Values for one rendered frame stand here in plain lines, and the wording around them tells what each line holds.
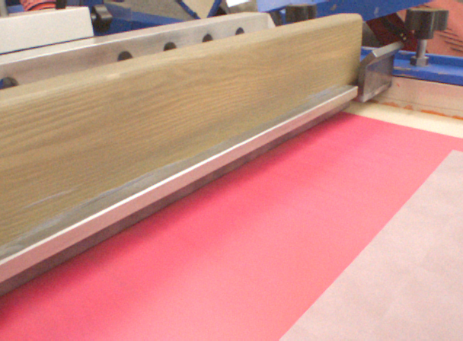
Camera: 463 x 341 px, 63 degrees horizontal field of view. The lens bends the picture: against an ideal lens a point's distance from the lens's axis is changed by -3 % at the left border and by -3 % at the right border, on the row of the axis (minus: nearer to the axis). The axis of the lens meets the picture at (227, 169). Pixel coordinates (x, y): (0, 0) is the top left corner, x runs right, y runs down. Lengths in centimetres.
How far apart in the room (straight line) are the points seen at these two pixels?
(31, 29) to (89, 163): 30
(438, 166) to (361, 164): 6
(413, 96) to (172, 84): 31
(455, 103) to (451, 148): 8
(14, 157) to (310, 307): 16
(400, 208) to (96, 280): 20
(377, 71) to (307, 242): 24
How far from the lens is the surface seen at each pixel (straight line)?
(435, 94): 47
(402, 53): 52
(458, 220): 29
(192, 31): 55
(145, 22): 100
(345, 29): 40
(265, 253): 23
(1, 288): 23
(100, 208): 21
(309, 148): 36
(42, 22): 50
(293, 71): 33
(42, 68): 44
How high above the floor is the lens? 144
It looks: 46 degrees down
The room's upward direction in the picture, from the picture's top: 29 degrees clockwise
